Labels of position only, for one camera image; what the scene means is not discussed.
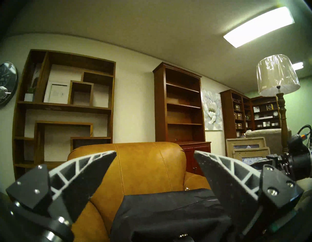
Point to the large rustic wood picture frame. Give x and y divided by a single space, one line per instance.
229 146

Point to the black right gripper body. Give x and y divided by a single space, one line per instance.
296 163

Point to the dark wood bookcase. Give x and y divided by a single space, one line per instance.
226 114

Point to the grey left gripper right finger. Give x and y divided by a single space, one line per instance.
277 190

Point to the open wooden shelf unit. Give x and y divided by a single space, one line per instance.
36 73

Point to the cherry wood bookcase hutch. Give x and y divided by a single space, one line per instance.
160 102

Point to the black zipper handbag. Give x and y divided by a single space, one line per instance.
170 212

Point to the tan leather armchair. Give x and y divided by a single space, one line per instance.
146 166

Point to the wooden table lamp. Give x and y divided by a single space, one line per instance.
277 75

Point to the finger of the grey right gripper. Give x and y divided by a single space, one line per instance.
257 163

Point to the white framed certificate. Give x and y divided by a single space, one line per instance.
57 92

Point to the dark bookcase with ornaments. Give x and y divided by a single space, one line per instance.
265 114

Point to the plant in grey pot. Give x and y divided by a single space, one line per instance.
29 97

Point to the round gear wall clock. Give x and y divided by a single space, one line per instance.
6 84

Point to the grey upholstered armchair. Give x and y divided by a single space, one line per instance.
268 139

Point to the ceiling light panel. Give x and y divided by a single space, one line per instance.
258 26
297 65

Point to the white flower painting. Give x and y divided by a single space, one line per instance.
212 109

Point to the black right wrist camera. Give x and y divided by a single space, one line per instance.
296 141

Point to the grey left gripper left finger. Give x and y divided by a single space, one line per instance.
29 187

